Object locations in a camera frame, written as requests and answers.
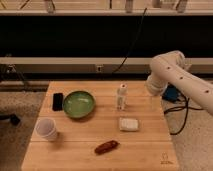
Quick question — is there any white plastic cup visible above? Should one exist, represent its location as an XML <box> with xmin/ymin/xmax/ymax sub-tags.
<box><xmin>35</xmin><ymin>118</ymin><xmax>58</xmax><ymax>141</ymax></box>

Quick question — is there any blue object on floor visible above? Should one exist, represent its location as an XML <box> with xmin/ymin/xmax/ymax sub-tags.
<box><xmin>162</xmin><ymin>85</ymin><xmax>179</xmax><ymax>102</ymax></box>

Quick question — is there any wooden table board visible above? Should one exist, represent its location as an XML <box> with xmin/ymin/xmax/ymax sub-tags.
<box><xmin>22</xmin><ymin>81</ymin><xmax>179</xmax><ymax>171</ymax></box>

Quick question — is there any green bowl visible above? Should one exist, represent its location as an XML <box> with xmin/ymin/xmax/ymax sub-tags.
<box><xmin>62</xmin><ymin>91</ymin><xmax>95</xmax><ymax>119</ymax></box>

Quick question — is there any black hanging cable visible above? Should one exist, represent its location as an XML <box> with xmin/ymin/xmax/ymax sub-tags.
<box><xmin>112</xmin><ymin>7</ymin><xmax>148</xmax><ymax>74</ymax></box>

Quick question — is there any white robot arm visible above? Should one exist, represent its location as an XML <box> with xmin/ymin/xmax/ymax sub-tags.
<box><xmin>146</xmin><ymin>51</ymin><xmax>213</xmax><ymax>116</ymax></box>

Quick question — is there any black smartphone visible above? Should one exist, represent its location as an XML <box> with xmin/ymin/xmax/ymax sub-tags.
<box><xmin>52</xmin><ymin>93</ymin><xmax>63</xmax><ymax>111</ymax></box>

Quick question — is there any brown sausage-shaped object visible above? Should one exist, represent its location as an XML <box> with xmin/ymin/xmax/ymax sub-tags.
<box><xmin>94</xmin><ymin>140</ymin><xmax>119</xmax><ymax>155</ymax></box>

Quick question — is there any small clear plastic bottle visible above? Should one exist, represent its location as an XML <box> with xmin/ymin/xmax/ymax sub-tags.
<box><xmin>116</xmin><ymin>84</ymin><xmax>127</xmax><ymax>110</ymax></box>

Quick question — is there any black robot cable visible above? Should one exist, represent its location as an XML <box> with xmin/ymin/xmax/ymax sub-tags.
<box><xmin>163</xmin><ymin>94</ymin><xmax>204</xmax><ymax>136</ymax></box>

